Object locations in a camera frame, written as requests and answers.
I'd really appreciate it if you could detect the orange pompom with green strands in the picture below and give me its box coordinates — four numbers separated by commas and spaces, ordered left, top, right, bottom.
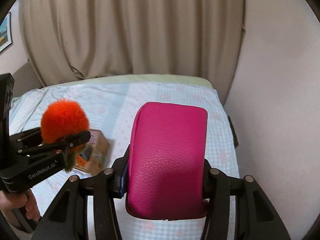
39, 98, 91, 173

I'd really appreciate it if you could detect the magenta leather pouch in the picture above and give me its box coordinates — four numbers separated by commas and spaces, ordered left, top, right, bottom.
126, 102, 208, 220

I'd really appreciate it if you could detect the person's left hand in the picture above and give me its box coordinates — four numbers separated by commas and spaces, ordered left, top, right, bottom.
0, 189, 40, 227

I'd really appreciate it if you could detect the cardboard box with pink lining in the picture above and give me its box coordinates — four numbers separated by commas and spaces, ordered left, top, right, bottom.
74, 129, 110, 176

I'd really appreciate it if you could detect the beige headboard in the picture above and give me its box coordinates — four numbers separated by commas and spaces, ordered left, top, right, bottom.
12, 62, 42, 97

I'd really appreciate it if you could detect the floral light blue bed quilt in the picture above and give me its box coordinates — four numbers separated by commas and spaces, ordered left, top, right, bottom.
9, 82, 239, 239

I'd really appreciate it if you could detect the beige curtain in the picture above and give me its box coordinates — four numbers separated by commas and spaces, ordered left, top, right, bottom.
19, 0, 245, 101

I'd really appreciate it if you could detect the pale green mattress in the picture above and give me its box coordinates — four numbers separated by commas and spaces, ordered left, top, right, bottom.
44, 74, 213, 88

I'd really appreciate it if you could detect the framed wall picture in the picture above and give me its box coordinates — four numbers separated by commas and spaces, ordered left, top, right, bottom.
0, 12, 12, 52

